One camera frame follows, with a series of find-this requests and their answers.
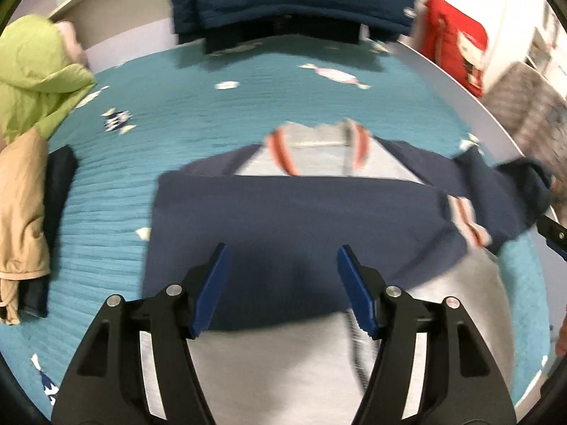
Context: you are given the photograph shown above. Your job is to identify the pink jacket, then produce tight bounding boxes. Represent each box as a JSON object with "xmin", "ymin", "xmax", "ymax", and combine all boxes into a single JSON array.
[{"xmin": 55, "ymin": 20, "xmax": 89, "ymax": 69}]

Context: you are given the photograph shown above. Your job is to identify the white shelf unit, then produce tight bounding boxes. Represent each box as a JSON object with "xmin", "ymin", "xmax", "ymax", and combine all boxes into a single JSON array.
[{"xmin": 525, "ymin": 4, "xmax": 567, "ymax": 80}]

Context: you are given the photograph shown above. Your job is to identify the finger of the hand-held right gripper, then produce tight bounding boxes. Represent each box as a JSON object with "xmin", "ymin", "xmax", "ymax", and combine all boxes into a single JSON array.
[{"xmin": 537, "ymin": 215, "xmax": 567, "ymax": 260}]

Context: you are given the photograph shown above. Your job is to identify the red bag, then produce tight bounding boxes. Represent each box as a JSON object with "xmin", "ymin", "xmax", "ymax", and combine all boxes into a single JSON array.
[{"xmin": 419, "ymin": 0, "xmax": 488, "ymax": 98}]

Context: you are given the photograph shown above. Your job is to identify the grey patterned rug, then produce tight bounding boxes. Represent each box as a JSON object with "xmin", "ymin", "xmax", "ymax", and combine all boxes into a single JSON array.
[{"xmin": 485, "ymin": 62, "xmax": 567, "ymax": 173}]

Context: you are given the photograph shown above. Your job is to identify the teal fish print blanket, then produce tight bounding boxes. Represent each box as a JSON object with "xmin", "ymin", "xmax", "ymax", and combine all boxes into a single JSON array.
[{"xmin": 0, "ymin": 35, "xmax": 554, "ymax": 421}]

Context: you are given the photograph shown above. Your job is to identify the navy and grey jacket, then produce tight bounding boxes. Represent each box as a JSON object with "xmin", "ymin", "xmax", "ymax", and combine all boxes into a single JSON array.
[{"xmin": 139, "ymin": 117, "xmax": 554, "ymax": 425}]

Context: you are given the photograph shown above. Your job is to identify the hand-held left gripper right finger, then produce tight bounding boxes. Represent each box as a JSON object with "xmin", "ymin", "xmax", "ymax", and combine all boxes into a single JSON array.
[{"xmin": 337, "ymin": 244, "xmax": 518, "ymax": 425}]

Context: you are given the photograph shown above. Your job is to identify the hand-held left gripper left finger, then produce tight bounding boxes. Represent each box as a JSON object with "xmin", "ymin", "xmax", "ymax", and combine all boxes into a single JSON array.
[{"xmin": 51, "ymin": 243, "xmax": 233, "ymax": 425}]

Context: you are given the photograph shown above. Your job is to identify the green jacket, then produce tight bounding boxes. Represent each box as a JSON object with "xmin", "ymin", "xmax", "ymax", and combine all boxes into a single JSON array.
[{"xmin": 0, "ymin": 14, "xmax": 97, "ymax": 145}]

